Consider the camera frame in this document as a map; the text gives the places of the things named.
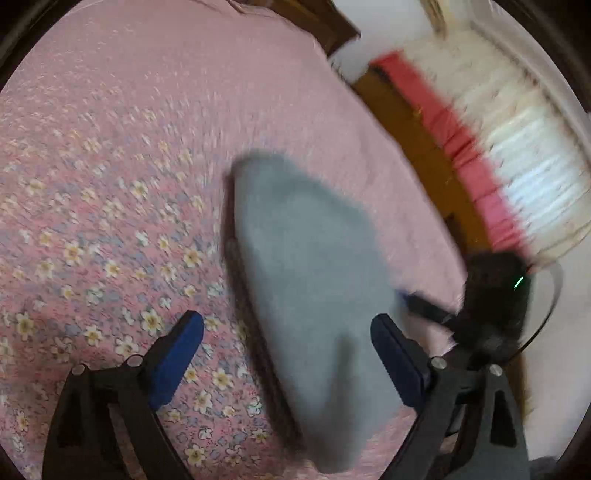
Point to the dark wooden headboard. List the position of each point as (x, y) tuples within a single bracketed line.
[(323, 23)]

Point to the floral curtain with red band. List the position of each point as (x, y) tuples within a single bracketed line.
[(508, 115)]

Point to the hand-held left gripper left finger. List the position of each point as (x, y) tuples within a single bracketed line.
[(178, 357)]

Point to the long wooden drawer cabinet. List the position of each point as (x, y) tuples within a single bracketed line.
[(415, 138)]

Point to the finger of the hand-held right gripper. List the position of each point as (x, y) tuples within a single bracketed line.
[(429, 309)]

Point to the pink floral bedspread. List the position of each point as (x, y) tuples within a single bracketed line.
[(115, 138)]

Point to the grey pants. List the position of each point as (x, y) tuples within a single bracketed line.
[(304, 258)]

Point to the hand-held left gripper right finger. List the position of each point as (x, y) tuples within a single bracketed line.
[(399, 364)]

